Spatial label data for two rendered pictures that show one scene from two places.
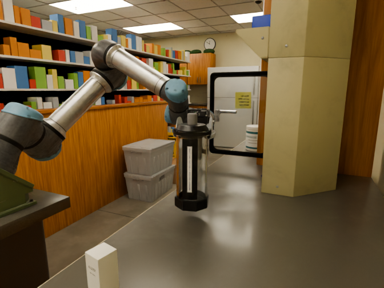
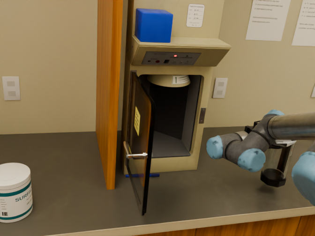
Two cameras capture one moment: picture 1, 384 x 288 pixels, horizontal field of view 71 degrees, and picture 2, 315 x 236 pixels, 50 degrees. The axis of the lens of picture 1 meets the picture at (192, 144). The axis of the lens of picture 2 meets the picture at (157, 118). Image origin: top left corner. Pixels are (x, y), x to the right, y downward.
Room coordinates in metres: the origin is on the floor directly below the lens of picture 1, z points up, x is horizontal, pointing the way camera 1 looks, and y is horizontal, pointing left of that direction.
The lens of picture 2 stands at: (1.90, 0.57, 1.74)
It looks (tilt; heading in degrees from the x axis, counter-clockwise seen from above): 24 degrees down; 229
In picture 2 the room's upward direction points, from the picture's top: 6 degrees clockwise
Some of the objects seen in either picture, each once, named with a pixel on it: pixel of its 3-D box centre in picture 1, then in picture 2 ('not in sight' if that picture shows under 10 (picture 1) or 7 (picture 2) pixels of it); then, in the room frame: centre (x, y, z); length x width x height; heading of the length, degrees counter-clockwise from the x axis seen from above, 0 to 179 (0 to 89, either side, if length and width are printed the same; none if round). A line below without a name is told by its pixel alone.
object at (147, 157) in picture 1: (150, 155); not in sight; (3.27, 0.52, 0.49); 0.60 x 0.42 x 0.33; 156
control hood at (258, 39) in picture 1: (260, 50); (179, 55); (1.10, -0.27, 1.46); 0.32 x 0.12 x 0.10; 156
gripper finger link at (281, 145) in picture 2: not in sight; (274, 143); (0.84, 0.02, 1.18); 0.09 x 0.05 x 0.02; 146
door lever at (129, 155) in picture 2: not in sight; (132, 150); (1.34, -0.17, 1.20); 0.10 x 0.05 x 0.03; 65
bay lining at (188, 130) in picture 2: not in sight; (159, 106); (1.02, -0.43, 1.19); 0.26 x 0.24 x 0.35; 156
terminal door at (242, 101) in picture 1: (239, 115); (137, 141); (1.28, -0.23, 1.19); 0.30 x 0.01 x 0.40; 65
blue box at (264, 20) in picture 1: (266, 29); (153, 25); (1.19, -0.31, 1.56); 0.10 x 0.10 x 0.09; 66
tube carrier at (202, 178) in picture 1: (192, 166); (279, 155); (0.75, 0.00, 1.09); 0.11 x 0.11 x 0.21
